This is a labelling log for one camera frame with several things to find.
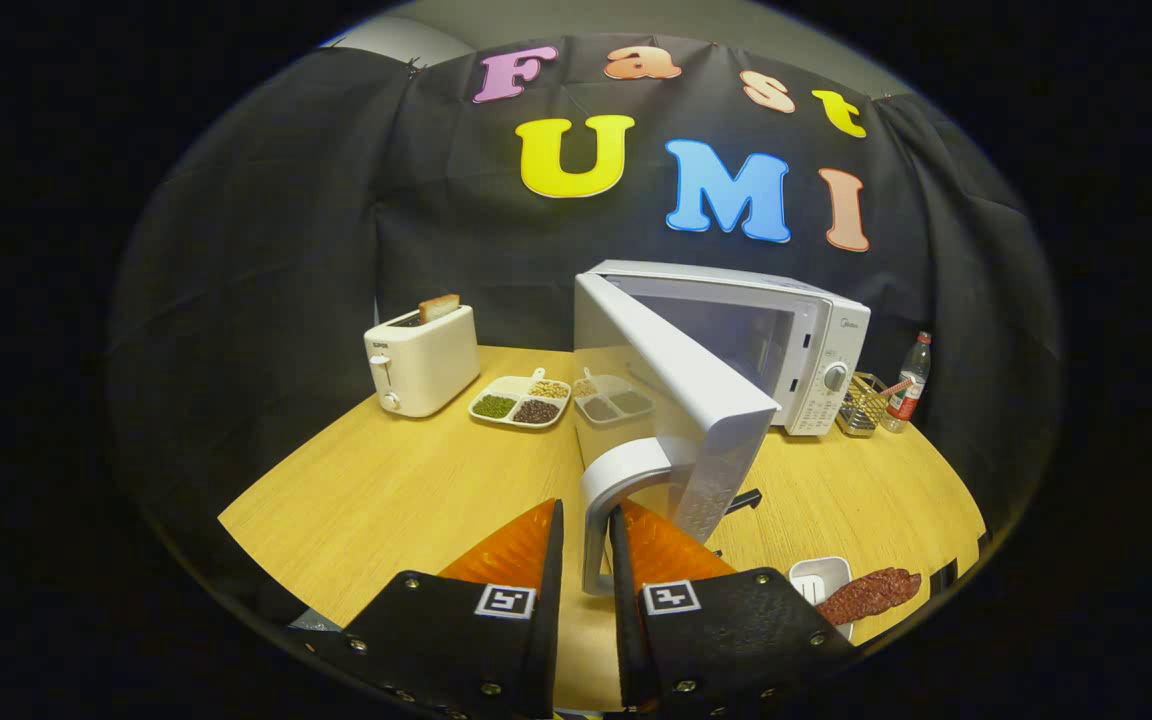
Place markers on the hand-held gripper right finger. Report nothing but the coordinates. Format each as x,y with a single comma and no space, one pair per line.
626,600

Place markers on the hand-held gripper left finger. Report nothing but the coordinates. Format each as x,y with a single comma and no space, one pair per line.
546,600

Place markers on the white toaster oven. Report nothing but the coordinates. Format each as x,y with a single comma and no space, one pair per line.
696,400

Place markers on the dark red meat strip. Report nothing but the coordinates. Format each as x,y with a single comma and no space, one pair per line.
871,592

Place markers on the white bread toaster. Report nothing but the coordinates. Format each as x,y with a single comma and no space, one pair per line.
426,365

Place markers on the small white ridged tray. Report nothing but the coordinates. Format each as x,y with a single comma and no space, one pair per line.
811,580

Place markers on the white divided bean dish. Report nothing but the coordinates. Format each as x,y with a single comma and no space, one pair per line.
521,405

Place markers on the toasted bread slice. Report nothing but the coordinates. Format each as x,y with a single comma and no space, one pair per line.
439,307

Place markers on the red white striped straw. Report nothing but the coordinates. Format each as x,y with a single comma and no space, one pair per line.
896,388

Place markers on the clear plastic water bottle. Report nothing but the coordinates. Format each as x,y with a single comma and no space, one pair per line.
908,390

